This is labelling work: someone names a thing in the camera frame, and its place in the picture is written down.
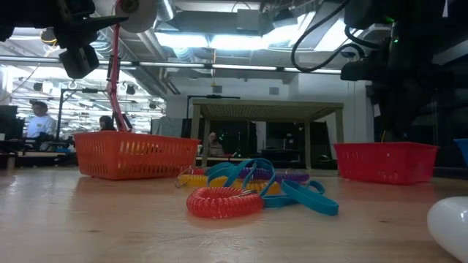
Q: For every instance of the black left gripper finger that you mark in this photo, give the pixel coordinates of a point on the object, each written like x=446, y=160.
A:
x=84, y=31

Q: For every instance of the blue plastic basket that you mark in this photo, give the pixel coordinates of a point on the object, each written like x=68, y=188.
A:
x=462, y=149

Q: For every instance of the red plastic basket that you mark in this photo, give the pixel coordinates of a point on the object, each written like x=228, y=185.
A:
x=384, y=164

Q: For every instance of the orange plastic basket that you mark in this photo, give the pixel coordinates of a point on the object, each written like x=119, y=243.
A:
x=135, y=160

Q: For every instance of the purple coil wristband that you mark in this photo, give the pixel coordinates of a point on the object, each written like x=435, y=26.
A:
x=260, y=172
x=296, y=178

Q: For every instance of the teal rubber band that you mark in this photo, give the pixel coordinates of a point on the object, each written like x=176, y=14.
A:
x=261, y=161
x=278, y=201
x=314, y=201

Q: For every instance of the orange-red coil wristband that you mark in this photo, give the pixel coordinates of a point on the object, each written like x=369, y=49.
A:
x=199, y=171

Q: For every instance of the yellow coil wristband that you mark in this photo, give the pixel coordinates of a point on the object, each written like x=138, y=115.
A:
x=226, y=182
x=194, y=180

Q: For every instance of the red coil wristband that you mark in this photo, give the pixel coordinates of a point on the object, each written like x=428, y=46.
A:
x=204, y=204

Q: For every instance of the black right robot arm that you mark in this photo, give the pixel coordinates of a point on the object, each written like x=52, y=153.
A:
x=420, y=36

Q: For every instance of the red desk lamp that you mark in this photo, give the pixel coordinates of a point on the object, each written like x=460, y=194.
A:
x=137, y=14

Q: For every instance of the person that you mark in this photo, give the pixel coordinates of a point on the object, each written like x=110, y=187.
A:
x=214, y=148
x=106, y=123
x=40, y=126

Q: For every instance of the white earbuds case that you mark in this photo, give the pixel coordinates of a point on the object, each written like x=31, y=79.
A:
x=451, y=223

